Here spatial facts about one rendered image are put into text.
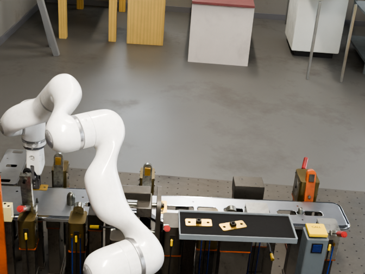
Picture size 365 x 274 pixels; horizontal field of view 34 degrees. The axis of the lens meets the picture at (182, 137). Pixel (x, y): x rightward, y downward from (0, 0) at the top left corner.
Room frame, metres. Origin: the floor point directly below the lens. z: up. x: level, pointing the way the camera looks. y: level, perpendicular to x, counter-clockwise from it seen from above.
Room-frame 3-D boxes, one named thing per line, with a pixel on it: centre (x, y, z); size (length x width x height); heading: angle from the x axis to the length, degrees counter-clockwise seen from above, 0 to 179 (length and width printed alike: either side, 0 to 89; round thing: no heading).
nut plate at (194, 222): (1.60, -0.07, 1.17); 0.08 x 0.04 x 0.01; 95
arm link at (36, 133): (1.89, 0.53, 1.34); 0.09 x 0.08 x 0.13; 125
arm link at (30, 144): (1.89, 0.52, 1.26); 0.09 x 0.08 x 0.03; 4
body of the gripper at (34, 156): (1.89, 0.52, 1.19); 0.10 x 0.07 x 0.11; 4
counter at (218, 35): (7.47, -0.35, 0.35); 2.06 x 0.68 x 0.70; 179
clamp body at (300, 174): (2.15, -0.52, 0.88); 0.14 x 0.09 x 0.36; 4
